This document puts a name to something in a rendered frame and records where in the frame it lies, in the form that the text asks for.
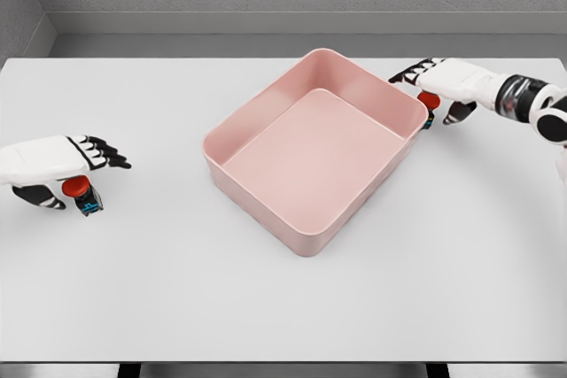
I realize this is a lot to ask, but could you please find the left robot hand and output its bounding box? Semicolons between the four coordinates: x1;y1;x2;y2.
9;135;133;212

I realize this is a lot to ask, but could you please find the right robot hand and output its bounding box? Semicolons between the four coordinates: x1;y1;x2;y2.
387;57;488;127

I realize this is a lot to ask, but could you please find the pink rectangular basket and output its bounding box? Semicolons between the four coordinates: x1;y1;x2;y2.
200;47;430;258

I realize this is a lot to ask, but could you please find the red-button industrial switch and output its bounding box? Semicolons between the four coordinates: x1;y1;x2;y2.
60;176;105;219
416;90;441;131

